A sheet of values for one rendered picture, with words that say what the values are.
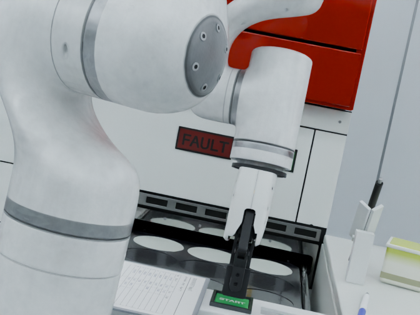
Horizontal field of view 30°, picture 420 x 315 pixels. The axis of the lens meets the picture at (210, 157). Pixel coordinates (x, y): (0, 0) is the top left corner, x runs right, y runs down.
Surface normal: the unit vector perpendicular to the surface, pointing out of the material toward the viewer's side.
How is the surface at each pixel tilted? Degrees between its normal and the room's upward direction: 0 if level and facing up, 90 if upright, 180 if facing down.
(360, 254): 90
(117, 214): 90
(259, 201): 73
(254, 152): 78
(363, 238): 90
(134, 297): 0
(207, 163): 90
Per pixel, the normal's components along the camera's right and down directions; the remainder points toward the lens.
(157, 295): 0.19, -0.97
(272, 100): -0.05, -0.09
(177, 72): 0.30, 0.42
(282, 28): -0.10, 0.12
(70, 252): 0.22, 0.15
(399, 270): -0.32, 0.07
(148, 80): -0.15, 0.58
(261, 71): -0.54, -0.24
